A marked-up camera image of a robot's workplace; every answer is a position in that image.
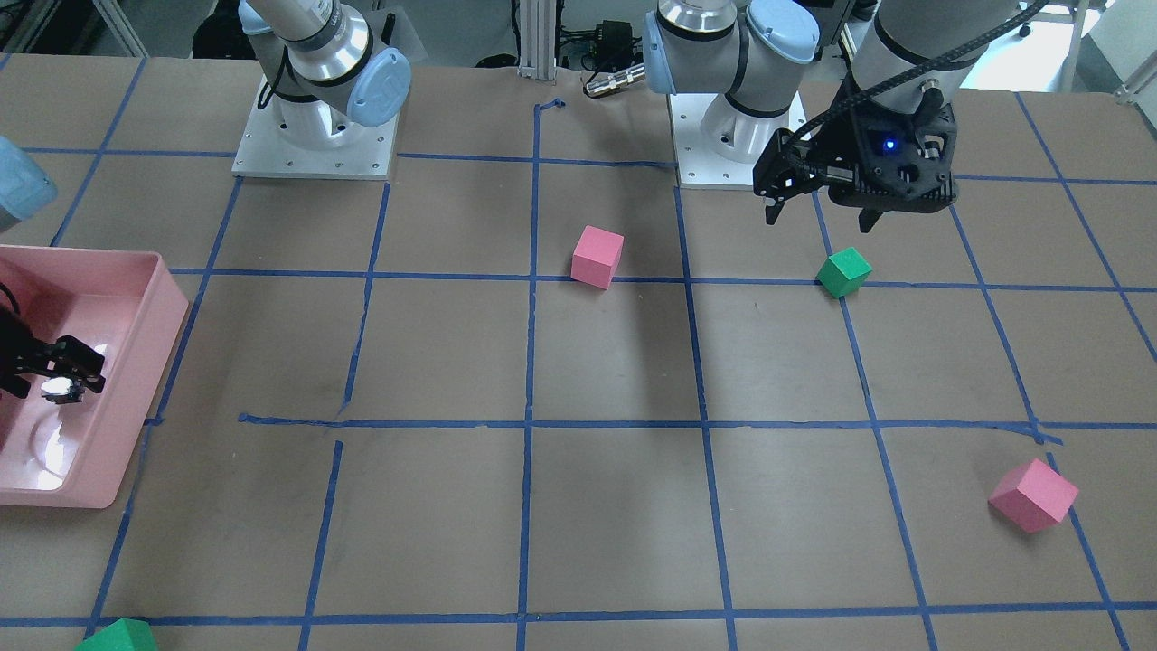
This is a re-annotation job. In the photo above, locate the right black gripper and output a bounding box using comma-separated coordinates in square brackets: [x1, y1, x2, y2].
[1, 308, 105, 399]

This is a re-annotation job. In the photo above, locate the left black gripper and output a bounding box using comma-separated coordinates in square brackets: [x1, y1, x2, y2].
[753, 99, 958, 234]

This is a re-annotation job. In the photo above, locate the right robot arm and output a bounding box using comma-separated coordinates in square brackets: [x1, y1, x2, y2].
[1, 1, 412, 404]

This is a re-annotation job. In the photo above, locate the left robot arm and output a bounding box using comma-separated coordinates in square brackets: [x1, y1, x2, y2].
[642, 1, 1044, 234]

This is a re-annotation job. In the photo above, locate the pink plastic bin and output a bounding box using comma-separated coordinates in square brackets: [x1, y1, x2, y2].
[1, 246, 189, 508]

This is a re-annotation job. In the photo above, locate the pink cube centre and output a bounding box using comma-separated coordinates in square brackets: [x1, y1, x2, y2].
[569, 225, 625, 291]

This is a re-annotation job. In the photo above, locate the pink cube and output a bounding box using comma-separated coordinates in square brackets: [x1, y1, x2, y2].
[569, 225, 625, 291]
[988, 458, 1079, 534]

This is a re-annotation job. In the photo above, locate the green cube near bin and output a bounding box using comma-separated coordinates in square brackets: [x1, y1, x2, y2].
[75, 617, 159, 651]

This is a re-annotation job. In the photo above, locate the aluminium frame post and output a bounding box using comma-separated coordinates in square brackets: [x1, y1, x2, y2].
[515, 0, 560, 86]

